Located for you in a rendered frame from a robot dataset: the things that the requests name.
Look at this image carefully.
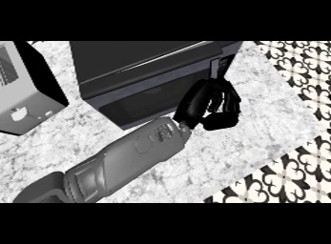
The silver toaster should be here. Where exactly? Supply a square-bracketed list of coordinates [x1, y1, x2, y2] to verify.
[0, 40, 71, 137]

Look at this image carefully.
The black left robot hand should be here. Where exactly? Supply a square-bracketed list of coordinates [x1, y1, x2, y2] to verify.
[170, 77, 244, 132]

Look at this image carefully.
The dark grey microwave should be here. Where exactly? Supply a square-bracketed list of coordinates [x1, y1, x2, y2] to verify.
[68, 40, 245, 132]

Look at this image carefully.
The dark grey microwave door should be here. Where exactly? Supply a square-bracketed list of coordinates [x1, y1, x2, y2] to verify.
[78, 58, 222, 132]

